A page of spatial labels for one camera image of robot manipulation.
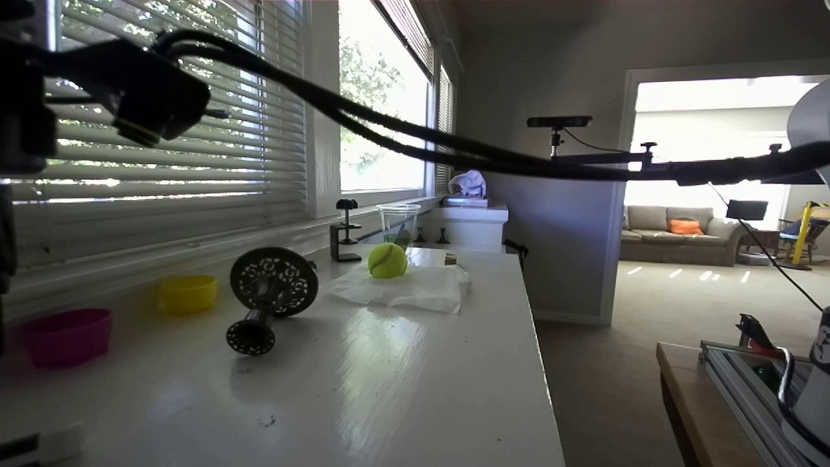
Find black stereo camera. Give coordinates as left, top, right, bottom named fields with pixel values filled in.
left=525, top=113, right=592, bottom=129

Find clear plastic bin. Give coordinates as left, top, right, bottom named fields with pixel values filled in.
left=379, top=205, right=419, bottom=245

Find beige sofa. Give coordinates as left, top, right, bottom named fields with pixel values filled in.
left=620, top=205, right=741, bottom=265

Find orange cushion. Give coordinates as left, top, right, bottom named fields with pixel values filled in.
left=669, top=221, right=702, bottom=235

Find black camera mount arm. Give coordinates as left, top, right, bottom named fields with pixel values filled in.
left=0, top=0, right=830, bottom=183

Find yellow plastic bowl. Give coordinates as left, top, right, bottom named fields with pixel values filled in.
left=157, top=275, right=217, bottom=314

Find pink plastic bowl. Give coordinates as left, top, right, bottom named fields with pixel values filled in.
left=18, top=309, right=112, bottom=367

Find white window blinds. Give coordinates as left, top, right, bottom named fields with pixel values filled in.
left=0, top=0, right=309, bottom=266

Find yellow-green tennis ball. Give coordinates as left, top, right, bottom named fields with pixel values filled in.
left=368, top=242, right=406, bottom=281

